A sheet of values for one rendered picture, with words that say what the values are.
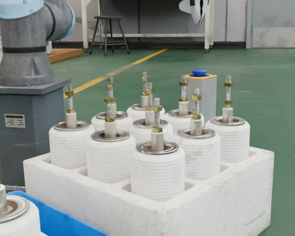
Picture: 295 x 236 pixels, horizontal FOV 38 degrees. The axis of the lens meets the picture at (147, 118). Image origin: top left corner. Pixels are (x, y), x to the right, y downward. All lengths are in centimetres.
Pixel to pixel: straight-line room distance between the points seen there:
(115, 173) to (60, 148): 14
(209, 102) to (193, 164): 38
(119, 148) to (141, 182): 9
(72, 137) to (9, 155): 38
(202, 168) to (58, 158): 29
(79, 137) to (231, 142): 31
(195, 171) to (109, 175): 16
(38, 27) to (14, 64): 12
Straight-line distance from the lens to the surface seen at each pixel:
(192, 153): 80
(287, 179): 133
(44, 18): 120
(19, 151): 120
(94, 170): 81
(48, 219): 88
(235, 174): 84
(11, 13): 117
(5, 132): 121
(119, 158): 79
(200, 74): 115
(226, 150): 90
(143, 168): 72
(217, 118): 95
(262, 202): 98
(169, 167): 72
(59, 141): 88
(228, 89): 92
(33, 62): 117
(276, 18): 592
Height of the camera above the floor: 48
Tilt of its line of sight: 14 degrees down
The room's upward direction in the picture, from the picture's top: 1 degrees counter-clockwise
